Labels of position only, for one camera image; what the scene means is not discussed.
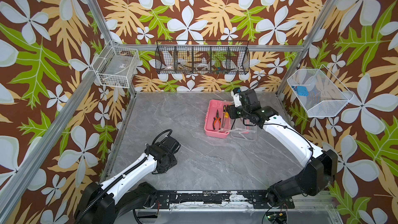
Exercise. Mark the orange handled pliers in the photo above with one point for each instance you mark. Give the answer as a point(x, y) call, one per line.
point(216, 125)

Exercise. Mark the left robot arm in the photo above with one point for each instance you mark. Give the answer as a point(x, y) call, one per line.
point(103, 203)

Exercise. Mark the black wire basket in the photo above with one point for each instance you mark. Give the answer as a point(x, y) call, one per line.
point(202, 57)

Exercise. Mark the white wire basket right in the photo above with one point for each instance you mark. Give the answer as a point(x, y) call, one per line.
point(328, 96)

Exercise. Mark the aluminium frame post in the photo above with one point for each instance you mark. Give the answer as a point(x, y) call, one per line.
point(105, 31)

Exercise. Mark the yellow black nut driver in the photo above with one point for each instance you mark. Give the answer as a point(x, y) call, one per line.
point(225, 112)

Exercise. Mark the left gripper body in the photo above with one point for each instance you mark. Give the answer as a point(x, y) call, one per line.
point(172, 162)

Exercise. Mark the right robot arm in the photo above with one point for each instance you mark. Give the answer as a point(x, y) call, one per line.
point(319, 166)

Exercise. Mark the pink plastic tool box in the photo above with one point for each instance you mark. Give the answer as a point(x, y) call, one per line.
point(236, 128)

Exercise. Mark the white wire basket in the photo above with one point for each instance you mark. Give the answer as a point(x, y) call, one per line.
point(115, 66)
point(328, 96)

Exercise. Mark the white wire basket left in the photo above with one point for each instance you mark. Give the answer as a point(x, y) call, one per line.
point(115, 66)

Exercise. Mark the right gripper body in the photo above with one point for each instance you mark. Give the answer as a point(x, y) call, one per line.
point(236, 112)

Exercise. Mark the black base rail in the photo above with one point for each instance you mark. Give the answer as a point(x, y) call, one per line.
point(253, 199)

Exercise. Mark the blue object in basket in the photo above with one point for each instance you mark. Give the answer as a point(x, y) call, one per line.
point(301, 91)

